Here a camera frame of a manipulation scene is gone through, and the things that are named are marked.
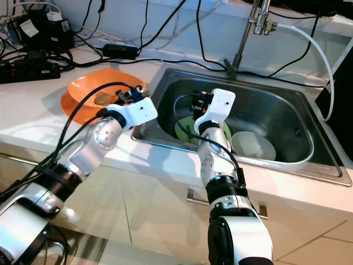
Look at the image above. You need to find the green round plate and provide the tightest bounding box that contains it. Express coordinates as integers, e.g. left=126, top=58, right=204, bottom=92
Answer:
left=175, top=119, right=232, bottom=145

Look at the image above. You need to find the orange plastic bowl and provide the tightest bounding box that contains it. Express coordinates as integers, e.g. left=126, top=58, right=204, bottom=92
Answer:
left=67, top=69, right=147, bottom=108

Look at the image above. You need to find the black power adapter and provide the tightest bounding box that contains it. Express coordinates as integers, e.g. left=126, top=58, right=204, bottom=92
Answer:
left=102, top=44, right=138, bottom=60

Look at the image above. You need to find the grey round plate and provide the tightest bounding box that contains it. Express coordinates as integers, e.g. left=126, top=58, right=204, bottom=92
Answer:
left=231, top=131, right=276, bottom=162

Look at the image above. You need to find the stainless steel sink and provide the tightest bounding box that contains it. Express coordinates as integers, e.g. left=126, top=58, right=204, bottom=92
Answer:
left=132, top=67, right=352, bottom=187

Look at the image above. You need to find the metal sink faucet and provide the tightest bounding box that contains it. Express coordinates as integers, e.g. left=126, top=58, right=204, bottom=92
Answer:
left=223, top=0, right=279, bottom=78

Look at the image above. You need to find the black power strip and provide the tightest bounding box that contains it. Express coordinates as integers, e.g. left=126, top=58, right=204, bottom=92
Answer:
left=0, top=58, right=61, bottom=83

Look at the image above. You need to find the black electronic device box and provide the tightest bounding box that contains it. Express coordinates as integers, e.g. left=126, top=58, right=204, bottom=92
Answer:
left=8, top=12, right=72, bottom=53

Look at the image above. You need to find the black appliance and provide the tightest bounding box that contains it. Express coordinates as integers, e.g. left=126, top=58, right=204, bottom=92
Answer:
left=314, top=39, right=353, bottom=173

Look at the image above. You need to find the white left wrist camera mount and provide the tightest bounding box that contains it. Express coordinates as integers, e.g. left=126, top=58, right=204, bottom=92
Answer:
left=109, top=97, right=158, bottom=130

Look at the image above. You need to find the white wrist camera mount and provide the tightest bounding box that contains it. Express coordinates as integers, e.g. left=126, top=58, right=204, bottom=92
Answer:
left=109, top=97, right=158, bottom=130
left=200, top=88, right=236, bottom=133

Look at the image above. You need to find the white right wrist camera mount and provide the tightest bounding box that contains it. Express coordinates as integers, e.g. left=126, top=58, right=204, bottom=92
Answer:
left=200, top=88, right=236, bottom=133

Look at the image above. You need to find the black power cable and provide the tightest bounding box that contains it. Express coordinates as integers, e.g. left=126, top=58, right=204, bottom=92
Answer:
left=137, top=55, right=227, bottom=71
left=196, top=0, right=227, bottom=70

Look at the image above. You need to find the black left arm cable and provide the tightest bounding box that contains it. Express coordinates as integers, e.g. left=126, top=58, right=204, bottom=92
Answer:
left=0, top=82, right=144, bottom=202

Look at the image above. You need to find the white faucet hose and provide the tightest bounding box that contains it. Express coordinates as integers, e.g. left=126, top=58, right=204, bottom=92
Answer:
left=276, top=23, right=334, bottom=122

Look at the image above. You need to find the black wire fan guard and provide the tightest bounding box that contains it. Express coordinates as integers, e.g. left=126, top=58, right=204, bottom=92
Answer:
left=33, top=237, right=78, bottom=265

